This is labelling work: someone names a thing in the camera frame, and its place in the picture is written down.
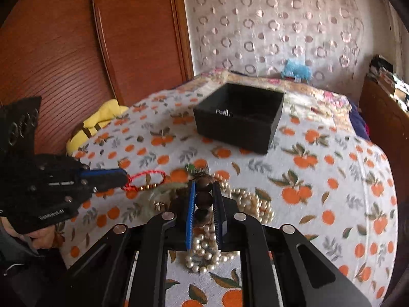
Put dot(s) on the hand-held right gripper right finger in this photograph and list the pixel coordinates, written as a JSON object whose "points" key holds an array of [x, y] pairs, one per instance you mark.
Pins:
{"points": [[219, 217]]}

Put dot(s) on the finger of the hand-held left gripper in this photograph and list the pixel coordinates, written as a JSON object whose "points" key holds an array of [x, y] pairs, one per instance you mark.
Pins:
{"points": [[102, 173], [110, 185]]}

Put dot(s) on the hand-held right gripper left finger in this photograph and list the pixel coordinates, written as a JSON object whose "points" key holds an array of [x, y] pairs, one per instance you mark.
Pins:
{"points": [[191, 217]]}

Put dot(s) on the green gem jewelry piece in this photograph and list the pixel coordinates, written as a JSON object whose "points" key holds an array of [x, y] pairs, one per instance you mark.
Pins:
{"points": [[191, 168]]}

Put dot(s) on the black jewelry box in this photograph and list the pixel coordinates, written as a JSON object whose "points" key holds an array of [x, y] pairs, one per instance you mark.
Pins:
{"points": [[236, 128]]}

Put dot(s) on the person's left hand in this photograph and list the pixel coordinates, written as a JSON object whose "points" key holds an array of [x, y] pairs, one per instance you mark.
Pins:
{"points": [[43, 238]]}

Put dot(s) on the yellow plush toy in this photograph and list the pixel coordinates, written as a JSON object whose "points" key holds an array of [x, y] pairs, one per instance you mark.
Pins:
{"points": [[96, 118]]}

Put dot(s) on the orange print cloth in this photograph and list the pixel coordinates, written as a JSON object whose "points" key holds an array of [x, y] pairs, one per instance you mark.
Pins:
{"points": [[319, 198]]}

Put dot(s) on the wooden wardrobe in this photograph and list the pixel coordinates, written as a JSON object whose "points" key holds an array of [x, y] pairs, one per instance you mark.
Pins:
{"points": [[64, 38]]}

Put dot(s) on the floral blanket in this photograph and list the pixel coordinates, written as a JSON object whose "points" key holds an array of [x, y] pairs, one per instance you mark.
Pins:
{"points": [[310, 99]]}

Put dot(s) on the blue fluffy toy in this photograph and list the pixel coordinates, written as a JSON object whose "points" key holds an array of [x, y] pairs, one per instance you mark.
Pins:
{"points": [[297, 68]]}

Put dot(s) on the dark blue bedsheet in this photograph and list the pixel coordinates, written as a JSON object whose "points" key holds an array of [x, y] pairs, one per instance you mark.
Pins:
{"points": [[359, 121]]}

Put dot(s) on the wooden cabinet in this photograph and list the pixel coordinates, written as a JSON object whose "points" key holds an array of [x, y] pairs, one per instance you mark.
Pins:
{"points": [[383, 128]]}

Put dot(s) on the sheer circle pattern curtain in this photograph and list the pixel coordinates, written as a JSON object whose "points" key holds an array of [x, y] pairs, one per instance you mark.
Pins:
{"points": [[255, 22]]}

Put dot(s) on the stack of books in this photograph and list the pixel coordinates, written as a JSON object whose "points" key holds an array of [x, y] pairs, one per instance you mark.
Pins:
{"points": [[388, 80]]}

